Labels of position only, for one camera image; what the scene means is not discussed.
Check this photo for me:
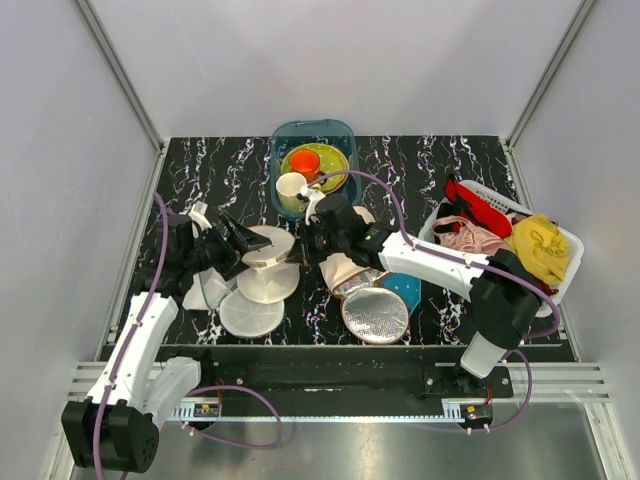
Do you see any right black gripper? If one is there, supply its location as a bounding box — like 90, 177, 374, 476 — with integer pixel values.
287, 217, 348, 267

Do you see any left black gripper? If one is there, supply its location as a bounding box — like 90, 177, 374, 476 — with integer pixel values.
185, 211, 271, 280

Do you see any beige mesh bra laundry bag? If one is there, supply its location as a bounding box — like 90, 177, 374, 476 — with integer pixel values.
236, 225, 300, 304

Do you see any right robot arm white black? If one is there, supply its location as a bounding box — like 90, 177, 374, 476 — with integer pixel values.
288, 188, 542, 397

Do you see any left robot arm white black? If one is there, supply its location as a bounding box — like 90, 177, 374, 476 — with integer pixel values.
61, 211, 271, 474

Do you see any white open mesh laundry bag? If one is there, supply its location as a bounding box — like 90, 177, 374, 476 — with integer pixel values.
182, 268, 285, 338

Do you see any cream capybara insulated lunch bag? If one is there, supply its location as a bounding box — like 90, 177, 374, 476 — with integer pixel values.
319, 205, 411, 346

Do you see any pink bra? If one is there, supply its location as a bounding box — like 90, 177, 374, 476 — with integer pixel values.
431, 216, 511, 256

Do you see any white plastic laundry basket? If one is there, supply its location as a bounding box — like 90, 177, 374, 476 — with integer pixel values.
418, 179, 585, 319

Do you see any orange cup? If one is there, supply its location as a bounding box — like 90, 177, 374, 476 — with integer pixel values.
289, 149, 322, 183

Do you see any green dotted plate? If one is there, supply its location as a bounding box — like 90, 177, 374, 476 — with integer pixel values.
281, 143, 349, 176

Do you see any blue dotted plate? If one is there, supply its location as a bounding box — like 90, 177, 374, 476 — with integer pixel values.
379, 273, 422, 313

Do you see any teal transparent plastic bin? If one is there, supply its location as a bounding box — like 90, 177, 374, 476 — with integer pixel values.
270, 119, 362, 221

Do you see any red garment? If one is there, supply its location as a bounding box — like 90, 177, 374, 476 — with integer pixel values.
438, 174, 528, 239

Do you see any yellow garment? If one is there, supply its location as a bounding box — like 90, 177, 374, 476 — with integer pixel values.
505, 213, 570, 286

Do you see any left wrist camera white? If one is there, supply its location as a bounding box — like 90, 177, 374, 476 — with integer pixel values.
187, 201, 212, 238

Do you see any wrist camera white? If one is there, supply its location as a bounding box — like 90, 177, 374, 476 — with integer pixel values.
187, 201, 212, 238
297, 186, 326, 226

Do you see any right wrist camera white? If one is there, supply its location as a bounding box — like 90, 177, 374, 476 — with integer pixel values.
297, 186, 326, 226

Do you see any cream yellow-handled mug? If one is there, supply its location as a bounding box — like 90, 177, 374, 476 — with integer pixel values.
275, 172, 325, 218

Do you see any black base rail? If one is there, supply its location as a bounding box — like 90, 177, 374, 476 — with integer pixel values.
155, 346, 514, 419

